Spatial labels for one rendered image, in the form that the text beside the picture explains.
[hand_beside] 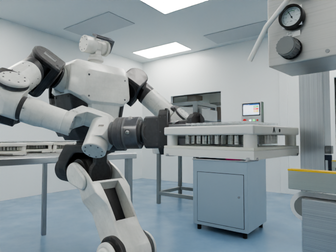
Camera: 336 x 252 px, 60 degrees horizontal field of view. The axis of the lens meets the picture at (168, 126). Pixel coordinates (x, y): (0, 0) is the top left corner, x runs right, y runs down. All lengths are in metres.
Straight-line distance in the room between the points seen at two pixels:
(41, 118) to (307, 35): 0.64
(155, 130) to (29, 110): 0.33
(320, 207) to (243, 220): 2.54
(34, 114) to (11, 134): 4.56
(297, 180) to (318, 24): 0.25
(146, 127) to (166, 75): 6.24
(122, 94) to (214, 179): 2.09
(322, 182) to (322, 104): 0.33
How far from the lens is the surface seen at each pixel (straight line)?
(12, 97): 0.84
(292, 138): 0.79
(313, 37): 0.52
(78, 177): 1.14
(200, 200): 3.23
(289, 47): 0.50
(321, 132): 0.82
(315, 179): 0.53
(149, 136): 0.77
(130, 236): 1.05
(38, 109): 0.82
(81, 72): 1.11
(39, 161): 1.68
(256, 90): 5.87
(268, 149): 0.65
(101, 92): 1.13
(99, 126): 0.81
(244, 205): 3.02
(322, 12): 0.52
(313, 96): 0.83
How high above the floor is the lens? 0.98
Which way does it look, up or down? 3 degrees up
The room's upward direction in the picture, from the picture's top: straight up
